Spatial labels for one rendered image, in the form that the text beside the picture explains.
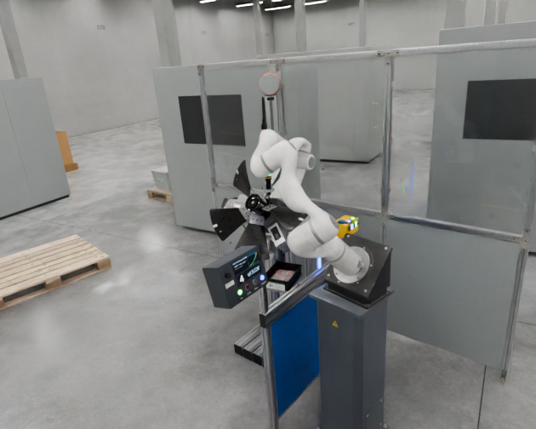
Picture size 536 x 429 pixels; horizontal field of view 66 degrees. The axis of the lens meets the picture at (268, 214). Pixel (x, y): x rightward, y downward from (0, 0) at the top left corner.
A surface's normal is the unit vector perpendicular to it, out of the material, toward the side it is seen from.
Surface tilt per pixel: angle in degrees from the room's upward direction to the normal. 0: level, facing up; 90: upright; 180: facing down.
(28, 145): 90
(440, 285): 90
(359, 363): 90
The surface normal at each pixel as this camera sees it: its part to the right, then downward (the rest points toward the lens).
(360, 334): 0.00, 0.35
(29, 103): 0.86, 0.12
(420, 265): -0.63, 0.31
